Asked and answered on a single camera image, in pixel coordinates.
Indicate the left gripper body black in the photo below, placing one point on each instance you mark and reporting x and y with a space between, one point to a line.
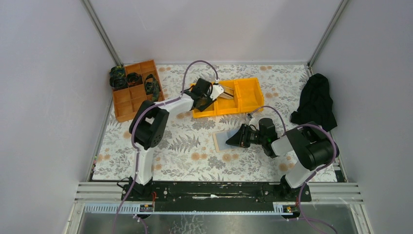
206 99

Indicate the rolled belt in tray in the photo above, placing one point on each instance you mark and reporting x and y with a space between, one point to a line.
134 79

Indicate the card in middle bin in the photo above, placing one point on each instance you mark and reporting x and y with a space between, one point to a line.
227 94

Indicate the rolled camo belt outside tray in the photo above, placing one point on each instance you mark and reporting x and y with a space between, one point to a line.
117 79

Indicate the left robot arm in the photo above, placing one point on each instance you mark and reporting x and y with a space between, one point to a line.
148 126

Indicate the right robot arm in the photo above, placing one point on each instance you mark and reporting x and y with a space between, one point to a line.
312 145

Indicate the black cloth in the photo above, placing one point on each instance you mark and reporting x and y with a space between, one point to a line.
316 104

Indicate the camo belt in tray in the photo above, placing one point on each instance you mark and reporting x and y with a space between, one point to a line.
152 87

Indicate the yellow three-compartment bin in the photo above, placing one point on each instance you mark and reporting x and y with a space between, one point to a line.
247 98

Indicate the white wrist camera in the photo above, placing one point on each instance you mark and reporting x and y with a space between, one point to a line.
252 121
216 91

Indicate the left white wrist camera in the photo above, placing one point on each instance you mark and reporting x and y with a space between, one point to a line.
216 91

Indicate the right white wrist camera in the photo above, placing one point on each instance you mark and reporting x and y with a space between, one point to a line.
252 121

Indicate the aluminium frame rails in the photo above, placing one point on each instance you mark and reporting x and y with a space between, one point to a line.
335 208

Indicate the orange compartment tray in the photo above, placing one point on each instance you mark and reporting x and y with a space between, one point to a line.
126 102

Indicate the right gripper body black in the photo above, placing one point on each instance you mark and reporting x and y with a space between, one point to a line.
244 137

